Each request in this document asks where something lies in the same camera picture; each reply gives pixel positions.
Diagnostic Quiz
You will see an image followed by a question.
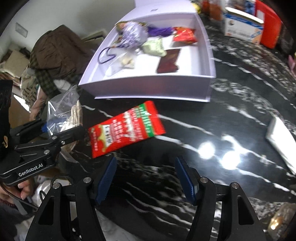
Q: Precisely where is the clear bag white string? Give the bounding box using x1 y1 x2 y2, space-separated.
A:
46 85 84 137

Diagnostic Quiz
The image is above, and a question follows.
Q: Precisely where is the red green snack packet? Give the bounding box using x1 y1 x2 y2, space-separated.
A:
88 100 166 158

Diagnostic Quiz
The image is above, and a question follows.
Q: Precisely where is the clear bag of nuts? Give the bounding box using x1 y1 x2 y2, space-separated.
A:
101 51 137 77

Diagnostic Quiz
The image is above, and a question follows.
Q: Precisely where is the maroon chocolate packet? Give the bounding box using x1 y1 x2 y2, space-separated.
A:
157 49 181 74

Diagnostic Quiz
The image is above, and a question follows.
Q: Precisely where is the purple sachet pouch with tassel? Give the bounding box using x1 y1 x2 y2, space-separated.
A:
97 21 175 65

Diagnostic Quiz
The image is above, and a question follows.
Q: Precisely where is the red gold candy packet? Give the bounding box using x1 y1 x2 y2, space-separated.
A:
173 27 198 44

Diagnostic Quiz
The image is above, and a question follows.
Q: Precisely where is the gold orange snack packet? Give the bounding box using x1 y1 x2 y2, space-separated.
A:
115 21 147 33

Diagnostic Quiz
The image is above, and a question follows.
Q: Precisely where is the person left hand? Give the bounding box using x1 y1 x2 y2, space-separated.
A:
1 178 34 204

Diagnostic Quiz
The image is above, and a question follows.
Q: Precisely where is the brown plaid clothing pile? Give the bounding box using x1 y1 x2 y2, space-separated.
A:
29 25 94 98

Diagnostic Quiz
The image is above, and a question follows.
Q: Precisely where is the leaning framed picture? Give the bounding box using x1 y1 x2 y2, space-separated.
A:
82 29 107 51

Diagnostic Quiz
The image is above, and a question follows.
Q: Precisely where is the white tissue packet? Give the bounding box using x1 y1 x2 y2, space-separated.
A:
265 116 296 175

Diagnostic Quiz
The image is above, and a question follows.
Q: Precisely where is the white open gift box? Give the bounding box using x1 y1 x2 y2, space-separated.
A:
79 1 216 102

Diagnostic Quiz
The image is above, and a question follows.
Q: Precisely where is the white blue mask box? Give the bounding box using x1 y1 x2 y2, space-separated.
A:
222 6 264 45

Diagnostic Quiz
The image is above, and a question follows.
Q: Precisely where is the red plastic canister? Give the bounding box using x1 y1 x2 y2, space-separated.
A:
255 1 282 49

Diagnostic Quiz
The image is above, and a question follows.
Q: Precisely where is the orange labelled plastic jar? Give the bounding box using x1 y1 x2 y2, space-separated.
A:
209 0 222 21

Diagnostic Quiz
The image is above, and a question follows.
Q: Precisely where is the wall switch plate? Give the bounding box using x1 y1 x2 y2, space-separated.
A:
15 23 28 38

